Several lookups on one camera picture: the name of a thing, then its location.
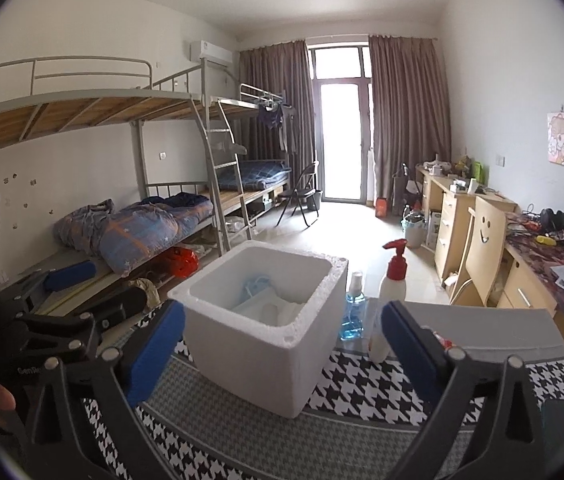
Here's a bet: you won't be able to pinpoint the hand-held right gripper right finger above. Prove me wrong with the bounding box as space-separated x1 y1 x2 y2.
381 300 548 480

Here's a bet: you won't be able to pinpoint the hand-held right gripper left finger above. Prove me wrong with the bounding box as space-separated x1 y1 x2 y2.
26 300 187 480

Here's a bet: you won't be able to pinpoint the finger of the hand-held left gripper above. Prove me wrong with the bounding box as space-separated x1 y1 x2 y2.
16 260 97 303
82 285 149 331

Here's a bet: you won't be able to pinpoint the white foam box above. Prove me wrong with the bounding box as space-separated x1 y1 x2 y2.
168 240 350 420

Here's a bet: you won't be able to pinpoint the blue face mask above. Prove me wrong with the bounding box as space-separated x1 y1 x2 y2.
244 274 273 301

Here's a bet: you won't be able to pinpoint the red snack packet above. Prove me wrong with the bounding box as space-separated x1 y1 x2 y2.
424 327 455 352

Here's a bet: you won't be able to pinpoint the white pump bottle red top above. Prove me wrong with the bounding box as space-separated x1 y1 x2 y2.
368 238 407 363

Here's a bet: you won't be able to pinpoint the blue orange quilt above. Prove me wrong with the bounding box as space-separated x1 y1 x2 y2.
53 199 180 277

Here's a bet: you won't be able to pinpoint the blue mouthwash bottle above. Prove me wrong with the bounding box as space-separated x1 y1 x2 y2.
340 271 367 341

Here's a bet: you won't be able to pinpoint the red plastic bag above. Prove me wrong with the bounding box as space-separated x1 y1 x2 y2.
167 247 200 278

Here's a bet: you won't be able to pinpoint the white bucket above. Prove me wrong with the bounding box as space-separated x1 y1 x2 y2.
402 212 428 249

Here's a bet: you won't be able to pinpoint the houndstooth tablecloth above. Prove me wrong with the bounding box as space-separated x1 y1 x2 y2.
82 300 564 480

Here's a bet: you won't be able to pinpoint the light wooden desk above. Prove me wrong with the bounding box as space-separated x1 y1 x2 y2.
416 165 518 281

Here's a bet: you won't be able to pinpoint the wooden chair with smiley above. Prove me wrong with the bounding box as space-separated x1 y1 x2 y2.
452 195 508 307

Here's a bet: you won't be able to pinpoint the desk with dark patterned top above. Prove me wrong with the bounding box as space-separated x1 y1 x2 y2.
487 210 564 361

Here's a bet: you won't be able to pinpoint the dark grey case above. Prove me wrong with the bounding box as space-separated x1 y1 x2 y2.
544 400 564 480

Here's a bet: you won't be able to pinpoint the metal bunk ladder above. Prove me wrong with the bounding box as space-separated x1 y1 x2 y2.
189 97 255 256

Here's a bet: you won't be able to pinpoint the metal bunk bed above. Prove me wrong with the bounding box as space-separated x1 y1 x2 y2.
0 57 253 306
202 82 293 231

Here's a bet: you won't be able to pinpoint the blue plaid bedding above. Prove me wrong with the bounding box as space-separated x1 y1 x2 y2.
236 160 290 187

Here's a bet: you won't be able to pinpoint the black headphones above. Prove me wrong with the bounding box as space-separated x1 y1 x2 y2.
539 207 564 231

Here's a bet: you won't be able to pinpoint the black folding chair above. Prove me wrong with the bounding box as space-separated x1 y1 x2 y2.
277 161 321 230

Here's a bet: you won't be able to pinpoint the glass balcony door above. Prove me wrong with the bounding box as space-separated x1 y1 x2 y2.
308 45 373 204

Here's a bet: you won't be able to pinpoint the brown curtain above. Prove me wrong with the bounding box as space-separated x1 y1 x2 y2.
368 35 450 206
239 40 315 196

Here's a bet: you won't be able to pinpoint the dark hanging clothes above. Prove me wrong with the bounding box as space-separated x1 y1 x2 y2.
257 102 295 153

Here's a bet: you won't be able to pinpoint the white air conditioner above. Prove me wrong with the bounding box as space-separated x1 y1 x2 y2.
190 40 235 66

